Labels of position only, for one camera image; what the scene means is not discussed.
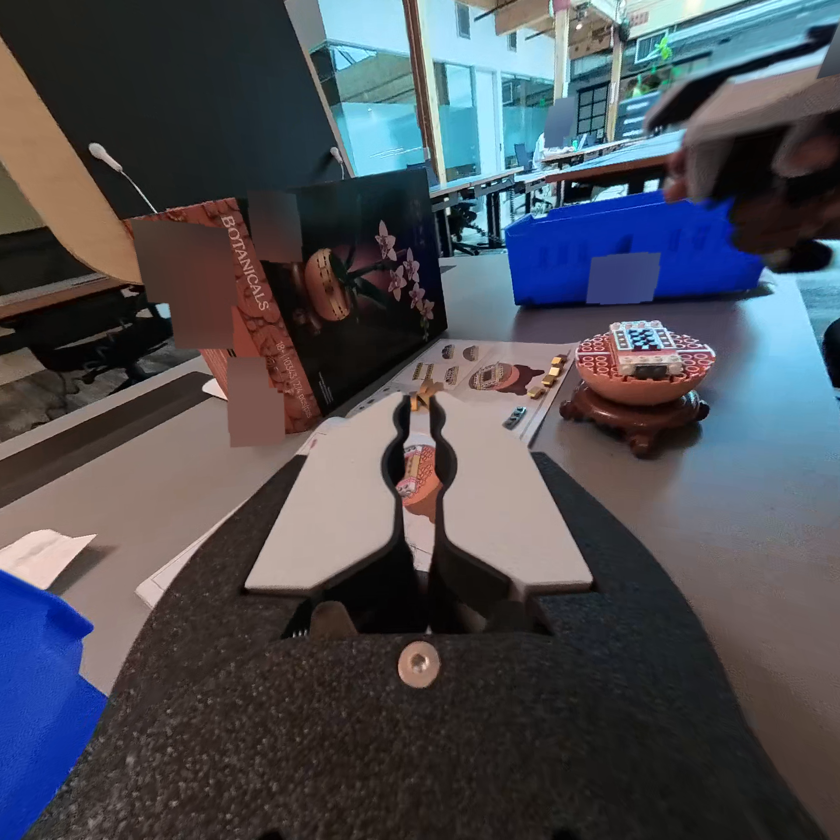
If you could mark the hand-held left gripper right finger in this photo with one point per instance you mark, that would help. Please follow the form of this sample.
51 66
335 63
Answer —
512 525

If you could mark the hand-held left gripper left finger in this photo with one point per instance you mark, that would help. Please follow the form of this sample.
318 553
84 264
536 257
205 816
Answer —
335 525

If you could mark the small brick assembly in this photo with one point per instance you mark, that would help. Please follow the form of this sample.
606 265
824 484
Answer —
418 473

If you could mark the brick pot model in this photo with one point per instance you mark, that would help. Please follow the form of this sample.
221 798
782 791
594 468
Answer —
637 387

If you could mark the person's right hand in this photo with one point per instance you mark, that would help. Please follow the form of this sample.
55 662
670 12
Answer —
788 210

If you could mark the small dark brick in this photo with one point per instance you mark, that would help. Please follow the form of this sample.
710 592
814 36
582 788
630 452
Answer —
516 418

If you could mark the green potted plant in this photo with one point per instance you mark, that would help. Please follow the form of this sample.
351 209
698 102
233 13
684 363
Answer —
663 59

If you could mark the white instruction booklet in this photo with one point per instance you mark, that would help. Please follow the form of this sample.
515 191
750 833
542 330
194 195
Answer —
486 407

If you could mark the small gold bricks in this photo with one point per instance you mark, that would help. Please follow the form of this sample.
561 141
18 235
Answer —
555 368

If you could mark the background office desks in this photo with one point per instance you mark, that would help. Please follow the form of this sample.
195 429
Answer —
591 164

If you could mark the black flower print box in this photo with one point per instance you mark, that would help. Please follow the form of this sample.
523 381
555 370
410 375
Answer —
368 328

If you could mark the blue plastic bin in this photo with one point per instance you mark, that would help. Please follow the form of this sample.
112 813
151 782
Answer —
565 256
40 709

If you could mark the white paper sheet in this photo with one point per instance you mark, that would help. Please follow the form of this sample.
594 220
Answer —
40 558

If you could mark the black office chair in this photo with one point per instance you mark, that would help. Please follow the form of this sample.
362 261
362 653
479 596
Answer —
92 341

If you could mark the white gooseneck microphone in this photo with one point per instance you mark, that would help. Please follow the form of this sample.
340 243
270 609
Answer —
337 158
103 155

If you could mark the curved wooden board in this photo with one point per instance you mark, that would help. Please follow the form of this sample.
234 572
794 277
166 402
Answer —
53 184

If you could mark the black panel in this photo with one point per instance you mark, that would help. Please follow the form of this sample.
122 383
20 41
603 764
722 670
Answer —
197 92

